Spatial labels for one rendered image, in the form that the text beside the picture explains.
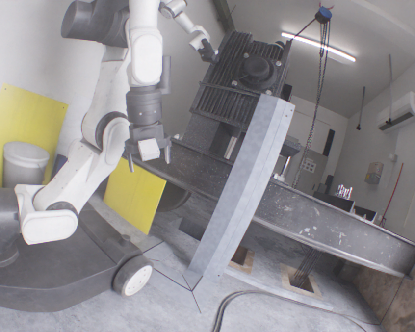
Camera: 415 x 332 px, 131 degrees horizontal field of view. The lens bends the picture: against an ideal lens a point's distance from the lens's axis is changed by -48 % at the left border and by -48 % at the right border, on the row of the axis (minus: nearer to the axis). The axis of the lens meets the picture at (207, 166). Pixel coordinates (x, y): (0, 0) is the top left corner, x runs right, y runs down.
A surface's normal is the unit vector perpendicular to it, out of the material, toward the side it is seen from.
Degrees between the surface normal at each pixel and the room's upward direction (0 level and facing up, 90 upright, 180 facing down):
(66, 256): 0
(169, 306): 0
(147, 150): 51
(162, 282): 10
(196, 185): 90
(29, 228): 90
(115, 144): 90
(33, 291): 90
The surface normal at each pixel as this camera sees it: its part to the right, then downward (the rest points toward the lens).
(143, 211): -0.31, -0.07
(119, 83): 0.86, 0.37
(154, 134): 0.51, 0.46
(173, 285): 0.32, -0.92
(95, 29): 0.62, 0.78
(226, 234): -0.11, 0.02
